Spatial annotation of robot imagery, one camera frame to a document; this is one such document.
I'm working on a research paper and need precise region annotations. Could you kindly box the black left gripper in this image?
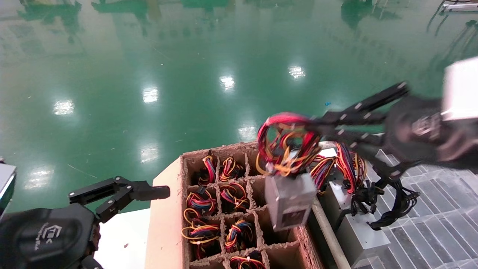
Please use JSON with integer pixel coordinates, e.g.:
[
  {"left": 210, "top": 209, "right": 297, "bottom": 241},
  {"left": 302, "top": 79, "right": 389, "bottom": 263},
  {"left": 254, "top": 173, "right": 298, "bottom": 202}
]
[{"left": 0, "top": 177, "right": 171, "bottom": 269}]

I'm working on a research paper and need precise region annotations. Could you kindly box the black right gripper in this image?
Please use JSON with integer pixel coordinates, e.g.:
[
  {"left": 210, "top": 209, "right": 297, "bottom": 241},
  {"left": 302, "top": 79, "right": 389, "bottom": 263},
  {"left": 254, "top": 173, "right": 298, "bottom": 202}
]
[{"left": 309, "top": 82, "right": 448, "bottom": 178}]

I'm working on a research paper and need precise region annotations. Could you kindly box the power supply with coloured wires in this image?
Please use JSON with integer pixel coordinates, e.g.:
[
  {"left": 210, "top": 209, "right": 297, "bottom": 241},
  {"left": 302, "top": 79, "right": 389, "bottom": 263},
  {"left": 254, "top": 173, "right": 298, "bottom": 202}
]
[
  {"left": 220, "top": 182, "right": 250, "bottom": 213},
  {"left": 196, "top": 151, "right": 217, "bottom": 186},
  {"left": 181, "top": 208, "right": 221, "bottom": 258},
  {"left": 256, "top": 112, "right": 322, "bottom": 232},
  {"left": 186, "top": 186, "right": 218, "bottom": 215},
  {"left": 229, "top": 251, "right": 266, "bottom": 269},
  {"left": 218, "top": 157, "right": 245, "bottom": 182},
  {"left": 224, "top": 219, "right": 254, "bottom": 251}
]

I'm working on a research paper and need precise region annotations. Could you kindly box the brown cardboard divider box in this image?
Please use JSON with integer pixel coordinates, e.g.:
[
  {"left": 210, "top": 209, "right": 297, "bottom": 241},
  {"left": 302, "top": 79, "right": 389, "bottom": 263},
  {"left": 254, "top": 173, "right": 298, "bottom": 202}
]
[{"left": 145, "top": 141, "right": 325, "bottom": 269}]

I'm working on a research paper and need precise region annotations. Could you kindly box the clear ridged plastic tray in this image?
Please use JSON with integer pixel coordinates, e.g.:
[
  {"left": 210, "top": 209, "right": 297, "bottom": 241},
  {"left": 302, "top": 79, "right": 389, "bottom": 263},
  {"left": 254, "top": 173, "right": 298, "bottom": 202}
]
[{"left": 364, "top": 149, "right": 478, "bottom": 269}]

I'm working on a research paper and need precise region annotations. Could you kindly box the power supply with black cables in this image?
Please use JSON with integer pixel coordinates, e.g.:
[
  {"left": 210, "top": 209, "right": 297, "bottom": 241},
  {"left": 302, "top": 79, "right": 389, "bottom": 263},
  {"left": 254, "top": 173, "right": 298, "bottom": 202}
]
[{"left": 310, "top": 142, "right": 420, "bottom": 268}]

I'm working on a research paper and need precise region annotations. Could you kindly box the white metal frame bar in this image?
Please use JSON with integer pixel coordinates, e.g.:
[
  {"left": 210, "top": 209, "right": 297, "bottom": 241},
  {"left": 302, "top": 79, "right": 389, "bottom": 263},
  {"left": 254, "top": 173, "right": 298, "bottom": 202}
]
[{"left": 441, "top": 2, "right": 478, "bottom": 12}]

